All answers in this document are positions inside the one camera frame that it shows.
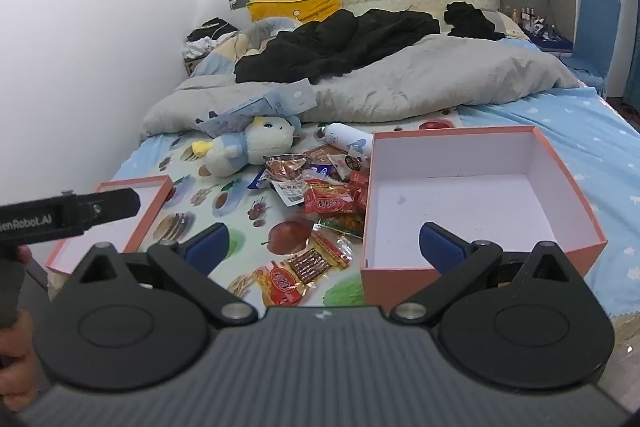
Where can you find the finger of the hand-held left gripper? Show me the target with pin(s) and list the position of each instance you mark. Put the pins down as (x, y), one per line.
(112, 204)

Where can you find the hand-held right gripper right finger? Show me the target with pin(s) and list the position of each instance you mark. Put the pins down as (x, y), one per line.
(440, 247)

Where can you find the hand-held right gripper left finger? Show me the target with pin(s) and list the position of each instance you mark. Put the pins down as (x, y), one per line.
(207, 247)

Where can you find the pink cardboard box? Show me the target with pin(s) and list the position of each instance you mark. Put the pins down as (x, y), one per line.
(450, 207)

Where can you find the blue white snack packet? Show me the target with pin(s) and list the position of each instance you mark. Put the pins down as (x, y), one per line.
(257, 182)

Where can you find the red packet white print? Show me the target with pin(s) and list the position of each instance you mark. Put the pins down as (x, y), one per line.
(282, 281)
(330, 202)

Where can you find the small red packet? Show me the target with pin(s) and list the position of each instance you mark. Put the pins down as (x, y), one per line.
(361, 200)
(359, 181)

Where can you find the green orange snack packet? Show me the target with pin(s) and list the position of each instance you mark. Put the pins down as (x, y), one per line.
(345, 224)

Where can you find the clear packet brown sticks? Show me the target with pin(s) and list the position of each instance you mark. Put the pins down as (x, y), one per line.
(307, 264)

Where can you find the orange stick snack packet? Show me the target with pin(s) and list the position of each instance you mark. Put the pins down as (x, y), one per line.
(332, 247)

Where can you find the brown meat snack packet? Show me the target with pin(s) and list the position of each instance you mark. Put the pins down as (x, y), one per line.
(285, 172)

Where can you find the clear packet dark round snack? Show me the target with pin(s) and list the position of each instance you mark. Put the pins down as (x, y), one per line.
(355, 163)

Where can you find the orange cracker packet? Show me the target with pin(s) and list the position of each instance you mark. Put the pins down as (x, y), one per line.
(322, 155)

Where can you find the person's left hand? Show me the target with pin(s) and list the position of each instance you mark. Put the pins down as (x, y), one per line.
(17, 367)

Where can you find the pink box lid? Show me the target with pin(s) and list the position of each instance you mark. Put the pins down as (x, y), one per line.
(110, 241)

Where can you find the fruit print mat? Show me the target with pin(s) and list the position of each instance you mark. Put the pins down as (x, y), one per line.
(210, 202)

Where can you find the white blue plush penguin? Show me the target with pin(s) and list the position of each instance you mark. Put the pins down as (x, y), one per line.
(265, 134)

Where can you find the white spray bottle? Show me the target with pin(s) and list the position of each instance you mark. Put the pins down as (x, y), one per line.
(345, 138)

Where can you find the blue white plastic bag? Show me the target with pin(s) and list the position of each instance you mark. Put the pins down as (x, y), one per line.
(280, 102)

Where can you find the blue star bedsheet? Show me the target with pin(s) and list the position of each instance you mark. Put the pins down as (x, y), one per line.
(575, 147)

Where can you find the grey duvet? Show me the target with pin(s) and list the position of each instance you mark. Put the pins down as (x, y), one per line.
(425, 77)

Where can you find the pile of clothes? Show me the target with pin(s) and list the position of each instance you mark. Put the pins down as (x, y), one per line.
(210, 32)

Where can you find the black garment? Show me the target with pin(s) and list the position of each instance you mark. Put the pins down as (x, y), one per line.
(470, 22)

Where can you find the blue tray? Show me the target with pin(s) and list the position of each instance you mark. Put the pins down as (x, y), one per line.
(552, 42)

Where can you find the grey pillow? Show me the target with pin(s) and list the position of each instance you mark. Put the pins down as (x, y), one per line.
(512, 24)

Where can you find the black coat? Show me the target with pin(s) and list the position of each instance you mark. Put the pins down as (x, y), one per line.
(325, 42)

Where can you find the row of small bottles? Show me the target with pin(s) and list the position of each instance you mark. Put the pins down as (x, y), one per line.
(530, 18)

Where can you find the yellow pillow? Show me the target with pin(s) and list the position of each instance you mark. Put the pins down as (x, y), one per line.
(310, 4)

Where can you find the blue curtain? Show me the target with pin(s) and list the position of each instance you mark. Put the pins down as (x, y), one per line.
(632, 67)

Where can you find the blue chair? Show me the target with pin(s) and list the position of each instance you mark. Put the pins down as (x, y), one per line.
(595, 27)

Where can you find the grey wall socket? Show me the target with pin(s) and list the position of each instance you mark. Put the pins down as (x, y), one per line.
(239, 3)

